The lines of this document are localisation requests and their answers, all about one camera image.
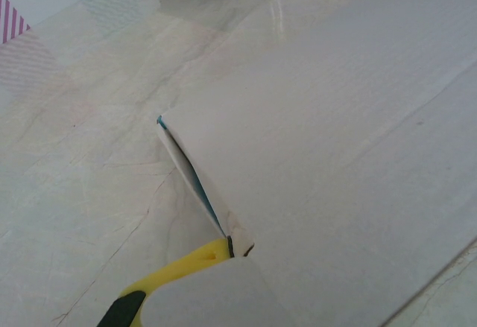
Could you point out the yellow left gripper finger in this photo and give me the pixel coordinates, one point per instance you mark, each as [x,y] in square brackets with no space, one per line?
[175,275]

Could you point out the blue and white paper box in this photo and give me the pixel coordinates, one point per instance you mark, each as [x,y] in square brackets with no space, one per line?
[335,137]

